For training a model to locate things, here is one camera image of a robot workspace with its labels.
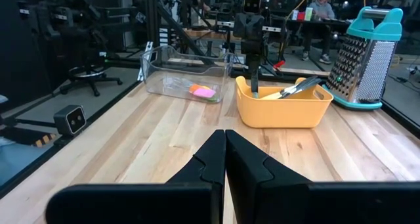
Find black table-level camera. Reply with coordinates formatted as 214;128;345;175
53;104;87;137

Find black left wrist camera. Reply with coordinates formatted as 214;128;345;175
243;0;264;14

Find large clear plastic container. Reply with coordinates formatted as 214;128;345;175
139;45;236;104

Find yellow plastic bin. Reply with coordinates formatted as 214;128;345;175
235;75;335;129

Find yellow black striped block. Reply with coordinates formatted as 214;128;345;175
31;133;56;148

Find teal metal box grater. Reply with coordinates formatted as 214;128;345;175
321;6;404;112

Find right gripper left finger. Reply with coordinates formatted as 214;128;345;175
45;129;227;224

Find cream-handled table knife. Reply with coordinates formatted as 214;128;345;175
261;75;323;101
278;75;323;99

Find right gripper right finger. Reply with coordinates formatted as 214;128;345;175
226;129;420;224

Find black office chair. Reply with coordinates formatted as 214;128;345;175
52;30;124;97

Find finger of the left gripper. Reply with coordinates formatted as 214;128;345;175
246;53;255;99
253;53;262;99

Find black background desk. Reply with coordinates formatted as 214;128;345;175
288;17;354;54

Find person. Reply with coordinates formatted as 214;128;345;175
301;0;336;66

